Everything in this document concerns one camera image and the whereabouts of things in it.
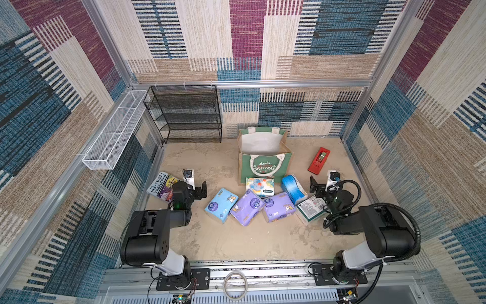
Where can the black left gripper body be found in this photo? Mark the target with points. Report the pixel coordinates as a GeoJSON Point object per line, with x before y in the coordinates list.
{"type": "Point", "coordinates": [195, 195]}

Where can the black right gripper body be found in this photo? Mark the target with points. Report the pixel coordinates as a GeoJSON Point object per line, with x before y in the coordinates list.
{"type": "Point", "coordinates": [319, 189]}

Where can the green white box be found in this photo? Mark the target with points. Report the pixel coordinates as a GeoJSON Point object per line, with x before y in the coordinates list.
{"type": "Point", "coordinates": [310, 210]}

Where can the blue striped tissue pack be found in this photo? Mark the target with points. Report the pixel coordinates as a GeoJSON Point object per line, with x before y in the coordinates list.
{"type": "Point", "coordinates": [294, 189]}

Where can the purple tissue pack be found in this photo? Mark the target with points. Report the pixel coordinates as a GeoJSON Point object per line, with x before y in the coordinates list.
{"type": "Point", "coordinates": [278, 207]}
{"type": "Point", "coordinates": [247, 207]}

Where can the green canvas Christmas bag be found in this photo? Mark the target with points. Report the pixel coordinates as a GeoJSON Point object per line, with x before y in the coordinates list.
{"type": "Point", "coordinates": [263, 153]}

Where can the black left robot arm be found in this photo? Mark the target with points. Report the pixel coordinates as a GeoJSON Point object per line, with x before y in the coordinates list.
{"type": "Point", "coordinates": [146, 240]}

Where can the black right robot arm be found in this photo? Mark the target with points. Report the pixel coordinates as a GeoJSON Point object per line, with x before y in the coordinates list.
{"type": "Point", "coordinates": [391, 234]}

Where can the light blue tissue pack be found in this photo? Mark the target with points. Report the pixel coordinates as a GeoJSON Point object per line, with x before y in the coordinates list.
{"type": "Point", "coordinates": [220, 206]}

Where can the red tape dispenser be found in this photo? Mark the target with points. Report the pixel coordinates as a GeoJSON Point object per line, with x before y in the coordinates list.
{"type": "Point", "coordinates": [319, 161]}

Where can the colourful children's book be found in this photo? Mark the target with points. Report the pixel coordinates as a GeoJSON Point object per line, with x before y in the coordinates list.
{"type": "Point", "coordinates": [162, 187]}

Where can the white cartoon tissue pack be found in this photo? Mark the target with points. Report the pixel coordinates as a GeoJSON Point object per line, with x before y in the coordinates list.
{"type": "Point", "coordinates": [263, 188]}

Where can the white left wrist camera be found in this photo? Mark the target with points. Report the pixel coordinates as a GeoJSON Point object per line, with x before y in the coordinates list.
{"type": "Point", "coordinates": [188, 175]}

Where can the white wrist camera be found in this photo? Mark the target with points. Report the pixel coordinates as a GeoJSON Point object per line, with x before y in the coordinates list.
{"type": "Point", "coordinates": [333, 179]}
{"type": "Point", "coordinates": [188, 175]}

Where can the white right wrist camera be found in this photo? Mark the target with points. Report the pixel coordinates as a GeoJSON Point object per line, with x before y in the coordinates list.
{"type": "Point", "coordinates": [333, 179]}

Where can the black wire shelf rack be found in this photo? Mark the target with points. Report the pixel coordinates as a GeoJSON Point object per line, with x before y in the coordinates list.
{"type": "Point", "coordinates": [186, 114]}

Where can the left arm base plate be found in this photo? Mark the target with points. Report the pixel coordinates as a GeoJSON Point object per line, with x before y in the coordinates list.
{"type": "Point", "coordinates": [200, 278]}

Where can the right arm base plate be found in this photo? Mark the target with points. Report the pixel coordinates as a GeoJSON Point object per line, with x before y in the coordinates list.
{"type": "Point", "coordinates": [328, 275]}

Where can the white wire mesh basket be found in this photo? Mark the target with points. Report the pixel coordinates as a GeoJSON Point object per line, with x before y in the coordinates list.
{"type": "Point", "coordinates": [109, 145]}

